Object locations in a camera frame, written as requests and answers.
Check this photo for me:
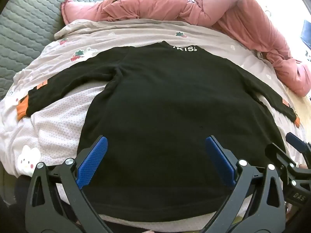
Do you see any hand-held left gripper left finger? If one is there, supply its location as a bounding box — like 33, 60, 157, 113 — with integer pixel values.
25, 136, 114, 233

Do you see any beige mattress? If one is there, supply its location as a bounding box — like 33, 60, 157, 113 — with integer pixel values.
287, 87, 311, 129

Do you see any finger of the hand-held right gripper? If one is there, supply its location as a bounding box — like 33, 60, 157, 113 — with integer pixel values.
285, 132, 311, 155
265, 143, 296, 173

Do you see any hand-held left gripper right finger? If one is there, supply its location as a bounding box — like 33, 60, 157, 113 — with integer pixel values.
204, 136, 286, 233

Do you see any pink printed blanket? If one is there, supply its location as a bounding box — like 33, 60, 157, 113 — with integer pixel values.
0, 19, 307, 232

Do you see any pink padded duvet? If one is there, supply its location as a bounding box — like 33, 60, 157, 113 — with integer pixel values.
61, 0, 310, 97

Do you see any black flat screen television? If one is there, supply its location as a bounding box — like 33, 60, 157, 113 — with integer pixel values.
301, 27, 311, 46

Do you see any black sweater with orange cuffs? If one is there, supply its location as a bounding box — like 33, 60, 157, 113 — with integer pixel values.
16, 41, 300, 216

